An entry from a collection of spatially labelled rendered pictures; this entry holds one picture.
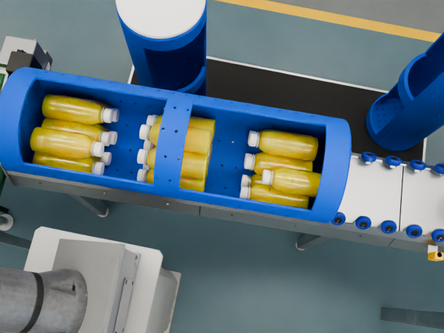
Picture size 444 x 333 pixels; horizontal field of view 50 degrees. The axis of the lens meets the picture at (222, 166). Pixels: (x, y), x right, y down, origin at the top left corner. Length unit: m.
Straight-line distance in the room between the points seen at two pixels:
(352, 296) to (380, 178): 1.01
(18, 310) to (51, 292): 0.07
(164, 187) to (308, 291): 1.32
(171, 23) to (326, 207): 0.73
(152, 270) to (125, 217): 1.22
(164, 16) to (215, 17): 1.24
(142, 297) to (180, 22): 0.82
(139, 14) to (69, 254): 0.78
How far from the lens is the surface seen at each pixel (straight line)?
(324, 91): 2.46
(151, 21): 1.53
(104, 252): 1.00
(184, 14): 1.54
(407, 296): 2.52
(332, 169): 1.18
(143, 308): 1.19
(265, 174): 1.25
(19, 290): 0.97
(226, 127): 1.41
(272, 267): 2.36
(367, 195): 1.51
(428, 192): 1.59
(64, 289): 1.02
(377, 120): 2.46
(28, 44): 1.79
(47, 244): 1.25
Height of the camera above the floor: 2.33
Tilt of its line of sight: 75 degrees down
